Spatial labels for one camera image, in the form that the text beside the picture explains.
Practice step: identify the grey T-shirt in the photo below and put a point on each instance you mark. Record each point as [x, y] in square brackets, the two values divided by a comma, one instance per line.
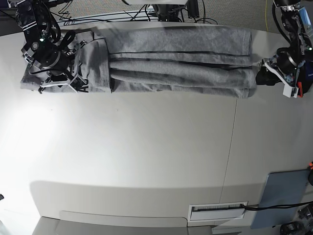
[204, 59]

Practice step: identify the central robot base mount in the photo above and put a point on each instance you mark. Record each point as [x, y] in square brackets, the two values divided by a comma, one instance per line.
[166, 12]

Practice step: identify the black device at bottom right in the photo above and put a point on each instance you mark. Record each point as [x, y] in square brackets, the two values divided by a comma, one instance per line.
[292, 228]

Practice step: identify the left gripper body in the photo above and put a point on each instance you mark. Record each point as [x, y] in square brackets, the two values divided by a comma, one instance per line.
[288, 60]

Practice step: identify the orange black tool right edge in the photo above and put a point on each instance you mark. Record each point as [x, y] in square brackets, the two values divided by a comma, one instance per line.
[310, 176]

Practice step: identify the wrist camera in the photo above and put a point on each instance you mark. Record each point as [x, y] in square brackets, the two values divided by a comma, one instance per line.
[289, 91]
[80, 85]

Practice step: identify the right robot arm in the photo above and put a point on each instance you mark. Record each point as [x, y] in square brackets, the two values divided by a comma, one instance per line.
[38, 25]

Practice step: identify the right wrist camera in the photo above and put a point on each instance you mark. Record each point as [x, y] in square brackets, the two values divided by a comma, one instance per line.
[80, 85]

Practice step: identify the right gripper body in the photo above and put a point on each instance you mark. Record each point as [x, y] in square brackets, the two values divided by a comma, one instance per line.
[48, 57]

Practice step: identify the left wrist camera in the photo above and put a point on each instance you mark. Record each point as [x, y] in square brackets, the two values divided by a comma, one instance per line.
[289, 91]

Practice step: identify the blue clamp with orange trigger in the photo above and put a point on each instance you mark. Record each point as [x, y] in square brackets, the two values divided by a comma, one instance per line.
[305, 79]

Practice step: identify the blue-grey tablet board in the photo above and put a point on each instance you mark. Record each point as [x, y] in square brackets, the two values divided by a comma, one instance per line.
[281, 188]

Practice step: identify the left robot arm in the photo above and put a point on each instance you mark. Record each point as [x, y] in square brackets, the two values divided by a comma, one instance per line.
[294, 25]

